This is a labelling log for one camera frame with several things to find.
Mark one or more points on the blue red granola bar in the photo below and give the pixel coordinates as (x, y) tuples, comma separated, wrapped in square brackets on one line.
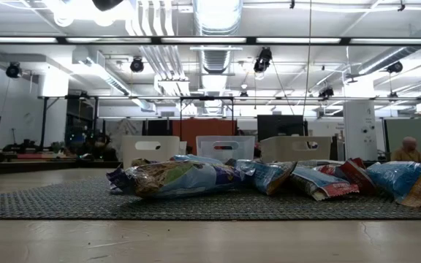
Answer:
[(196, 159), (320, 182)]

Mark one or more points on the green purple granola bar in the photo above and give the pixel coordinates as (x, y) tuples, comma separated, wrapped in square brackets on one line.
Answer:
[(166, 179)]

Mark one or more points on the blue olive granola bar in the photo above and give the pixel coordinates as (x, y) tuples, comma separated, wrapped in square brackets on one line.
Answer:
[(265, 175)]

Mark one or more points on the blue orange granola bar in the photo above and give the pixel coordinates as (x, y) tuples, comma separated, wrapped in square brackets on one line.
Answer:
[(397, 179)]

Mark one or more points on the black background robot arm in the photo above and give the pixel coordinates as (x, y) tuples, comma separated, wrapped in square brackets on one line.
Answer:
[(55, 147), (26, 147)]

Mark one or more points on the clear plastic bin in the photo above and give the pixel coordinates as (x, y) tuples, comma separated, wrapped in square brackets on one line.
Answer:
[(239, 146)]

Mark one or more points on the white plastic bin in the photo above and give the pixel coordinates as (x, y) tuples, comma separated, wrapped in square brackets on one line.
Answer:
[(166, 153)]

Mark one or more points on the black standing panel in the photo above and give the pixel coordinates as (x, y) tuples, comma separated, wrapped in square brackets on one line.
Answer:
[(280, 128)]

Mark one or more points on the grey plastic bin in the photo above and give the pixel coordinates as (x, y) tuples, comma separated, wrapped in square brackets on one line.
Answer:
[(280, 149)]

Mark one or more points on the grey plastic sheet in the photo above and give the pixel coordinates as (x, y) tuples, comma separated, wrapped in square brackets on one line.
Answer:
[(123, 129)]

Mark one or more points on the black ceiling spotlight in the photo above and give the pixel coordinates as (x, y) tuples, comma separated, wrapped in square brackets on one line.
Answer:
[(13, 70), (326, 92), (262, 60), (136, 65), (394, 66)]

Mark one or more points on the black overhead light bar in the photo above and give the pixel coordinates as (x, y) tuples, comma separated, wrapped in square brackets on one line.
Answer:
[(210, 40)]

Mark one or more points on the dark background workstation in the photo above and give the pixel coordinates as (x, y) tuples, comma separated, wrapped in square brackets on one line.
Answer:
[(86, 144)]

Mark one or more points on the white square pillar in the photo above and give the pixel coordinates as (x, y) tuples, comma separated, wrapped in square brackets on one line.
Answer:
[(359, 128)]

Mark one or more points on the grey woven mat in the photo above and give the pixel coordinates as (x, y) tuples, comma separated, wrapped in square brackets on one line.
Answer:
[(68, 201)]

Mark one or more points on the person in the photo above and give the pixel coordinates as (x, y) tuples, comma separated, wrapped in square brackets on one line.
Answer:
[(409, 149)]

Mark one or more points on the orange partition wall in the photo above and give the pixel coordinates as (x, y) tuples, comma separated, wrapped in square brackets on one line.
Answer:
[(203, 129)]

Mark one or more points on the black background gantry frame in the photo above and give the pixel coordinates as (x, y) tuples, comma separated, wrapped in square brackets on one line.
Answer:
[(44, 124), (206, 98)]

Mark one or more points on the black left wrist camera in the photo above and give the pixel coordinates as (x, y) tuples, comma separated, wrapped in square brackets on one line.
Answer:
[(106, 3)]

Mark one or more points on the black aluminium rig frame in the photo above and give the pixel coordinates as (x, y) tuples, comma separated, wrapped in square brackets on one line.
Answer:
[(31, 166)]

